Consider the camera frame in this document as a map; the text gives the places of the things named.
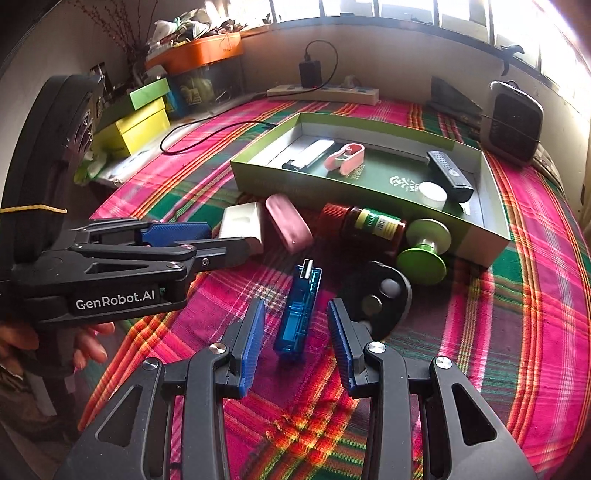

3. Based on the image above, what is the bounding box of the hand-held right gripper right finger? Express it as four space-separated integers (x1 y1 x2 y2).
326 298 539 480

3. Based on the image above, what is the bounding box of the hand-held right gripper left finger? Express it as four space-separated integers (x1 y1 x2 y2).
53 298 267 480

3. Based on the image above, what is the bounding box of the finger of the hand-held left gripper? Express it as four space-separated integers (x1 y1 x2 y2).
69 237 252 274
76 220 211 247

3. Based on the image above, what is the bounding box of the white USB charger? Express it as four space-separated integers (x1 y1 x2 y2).
218 202 266 256

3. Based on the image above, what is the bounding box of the blue USB tester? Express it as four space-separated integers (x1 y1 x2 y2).
273 258 324 356

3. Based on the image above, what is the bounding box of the black round disc holder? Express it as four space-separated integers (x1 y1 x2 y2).
344 261 413 340

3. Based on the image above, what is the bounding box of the pink cable winder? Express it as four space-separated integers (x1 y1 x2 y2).
265 193 315 254
324 143 366 177

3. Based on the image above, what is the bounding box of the green spool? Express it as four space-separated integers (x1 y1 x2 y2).
396 218 452 286

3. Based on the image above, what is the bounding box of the brown bottle with red cap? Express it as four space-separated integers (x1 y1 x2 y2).
320 202 408 257

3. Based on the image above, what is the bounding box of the silver and black lighter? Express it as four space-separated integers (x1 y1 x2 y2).
281 137 334 172

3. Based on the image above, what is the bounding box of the white round lid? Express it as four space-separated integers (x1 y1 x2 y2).
418 181 448 210

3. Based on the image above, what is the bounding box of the green cardboard box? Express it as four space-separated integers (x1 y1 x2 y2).
230 111 511 268

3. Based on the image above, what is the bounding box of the black USB dongle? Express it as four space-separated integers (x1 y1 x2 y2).
426 150 475 204

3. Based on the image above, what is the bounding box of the person's left hand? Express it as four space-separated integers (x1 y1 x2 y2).
0 320 116 370

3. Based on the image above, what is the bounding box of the yellow rubber band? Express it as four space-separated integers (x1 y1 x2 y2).
0 205 68 216

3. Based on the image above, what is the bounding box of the light green crumpled bag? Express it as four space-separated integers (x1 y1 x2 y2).
74 148 109 183

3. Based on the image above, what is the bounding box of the white plastic packet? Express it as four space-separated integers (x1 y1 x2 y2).
99 148 162 188

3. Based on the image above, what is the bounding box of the yellow box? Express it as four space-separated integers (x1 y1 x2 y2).
92 99 171 158

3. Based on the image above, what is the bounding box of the pink green plaid blanket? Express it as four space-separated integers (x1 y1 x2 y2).
76 97 587 480

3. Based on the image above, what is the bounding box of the green box lid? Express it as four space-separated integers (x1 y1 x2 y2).
129 78 171 110

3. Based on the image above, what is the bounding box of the dried twig bunch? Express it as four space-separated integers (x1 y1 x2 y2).
74 0 153 79

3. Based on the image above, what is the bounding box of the orange tray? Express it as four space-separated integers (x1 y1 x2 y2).
145 32 244 75

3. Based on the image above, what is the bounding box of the white power strip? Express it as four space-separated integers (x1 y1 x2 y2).
267 83 380 106

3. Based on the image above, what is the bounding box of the black power adapter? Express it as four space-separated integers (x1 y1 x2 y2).
299 60 323 88

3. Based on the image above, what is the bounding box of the pile of wrappers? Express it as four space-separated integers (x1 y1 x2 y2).
145 11 241 51

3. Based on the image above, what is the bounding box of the grey fan heater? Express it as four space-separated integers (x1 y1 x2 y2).
480 79 546 167

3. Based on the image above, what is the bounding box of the black window hook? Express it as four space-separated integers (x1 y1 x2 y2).
500 45 525 75

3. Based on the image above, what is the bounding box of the long black cable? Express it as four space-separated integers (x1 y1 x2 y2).
160 121 278 154

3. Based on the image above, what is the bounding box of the black adapter cable loop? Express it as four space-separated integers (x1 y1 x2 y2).
302 40 339 88

